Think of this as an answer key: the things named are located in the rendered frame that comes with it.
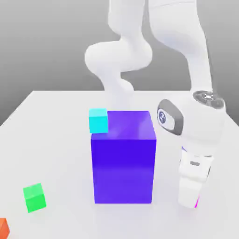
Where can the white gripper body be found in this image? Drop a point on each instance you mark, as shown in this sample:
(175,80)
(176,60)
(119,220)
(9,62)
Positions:
(188,192)

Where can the small magenta cube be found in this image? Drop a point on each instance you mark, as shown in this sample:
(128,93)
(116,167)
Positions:
(197,202)

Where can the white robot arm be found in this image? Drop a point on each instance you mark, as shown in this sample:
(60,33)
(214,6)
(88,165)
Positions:
(128,56)

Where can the small cyan cube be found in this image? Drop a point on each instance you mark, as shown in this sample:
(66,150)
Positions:
(98,121)

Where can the small green cube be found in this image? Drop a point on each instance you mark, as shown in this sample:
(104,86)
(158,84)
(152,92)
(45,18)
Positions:
(35,198)

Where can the small orange cube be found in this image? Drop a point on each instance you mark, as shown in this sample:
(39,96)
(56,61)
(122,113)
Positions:
(3,229)

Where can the large purple box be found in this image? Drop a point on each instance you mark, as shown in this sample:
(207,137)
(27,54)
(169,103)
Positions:
(123,168)

